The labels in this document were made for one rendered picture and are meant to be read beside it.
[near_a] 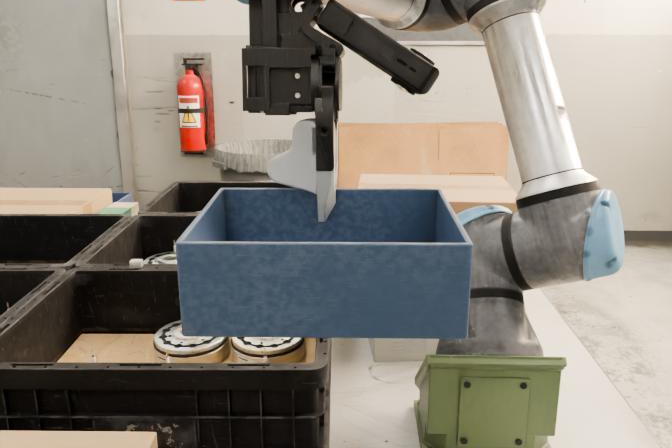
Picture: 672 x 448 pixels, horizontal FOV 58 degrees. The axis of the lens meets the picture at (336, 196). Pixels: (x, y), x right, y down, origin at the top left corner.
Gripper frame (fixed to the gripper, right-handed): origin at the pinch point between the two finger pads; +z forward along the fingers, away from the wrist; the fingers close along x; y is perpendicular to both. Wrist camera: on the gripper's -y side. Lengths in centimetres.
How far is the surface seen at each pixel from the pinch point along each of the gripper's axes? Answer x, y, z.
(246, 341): -24.7, 13.2, 23.3
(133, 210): -88, 54, 16
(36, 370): -4.0, 31.2, 18.5
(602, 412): -37, -40, 38
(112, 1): -312, 151, -70
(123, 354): -26.2, 31.3, 26.3
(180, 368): -5.0, 16.1, 18.3
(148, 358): -25.3, 27.4, 26.4
